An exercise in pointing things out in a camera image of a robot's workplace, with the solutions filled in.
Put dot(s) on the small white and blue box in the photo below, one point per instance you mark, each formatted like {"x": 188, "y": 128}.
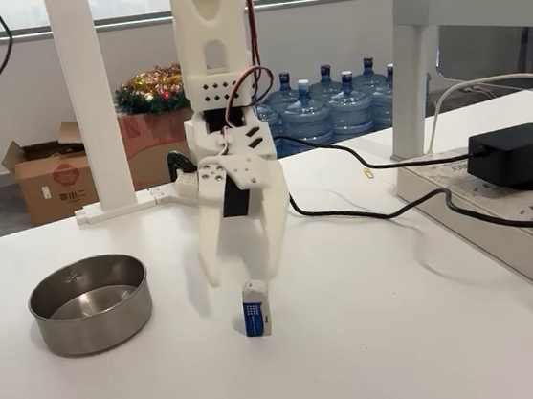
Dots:
{"x": 256, "y": 313}

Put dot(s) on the round metal bowl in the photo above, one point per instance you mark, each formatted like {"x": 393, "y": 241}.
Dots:
{"x": 93, "y": 325}

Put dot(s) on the open cardboard box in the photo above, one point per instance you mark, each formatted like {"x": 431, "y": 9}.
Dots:
{"x": 53, "y": 185}

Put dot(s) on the blue water jug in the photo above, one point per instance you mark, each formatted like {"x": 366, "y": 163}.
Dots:
{"x": 386, "y": 104}
{"x": 351, "y": 108}
{"x": 306, "y": 118}
{"x": 327, "y": 84}
{"x": 370, "y": 77}
{"x": 273, "y": 112}

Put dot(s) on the green christmas wreath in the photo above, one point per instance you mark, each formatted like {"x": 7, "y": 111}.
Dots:
{"x": 148, "y": 95}

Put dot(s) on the yellow rubber band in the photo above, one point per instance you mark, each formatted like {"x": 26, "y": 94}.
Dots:
{"x": 367, "y": 174}

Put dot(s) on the grey power strip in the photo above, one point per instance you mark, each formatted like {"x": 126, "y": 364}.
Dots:
{"x": 490, "y": 217}

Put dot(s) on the white desk shelf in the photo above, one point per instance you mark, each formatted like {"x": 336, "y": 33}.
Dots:
{"x": 413, "y": 9}

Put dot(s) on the black power adapter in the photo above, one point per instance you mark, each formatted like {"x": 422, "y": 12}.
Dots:
{"x": 512, "y": 157}

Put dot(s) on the white stand post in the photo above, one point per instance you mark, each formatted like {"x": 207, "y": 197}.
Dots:
{"x": 87, "y": 109}

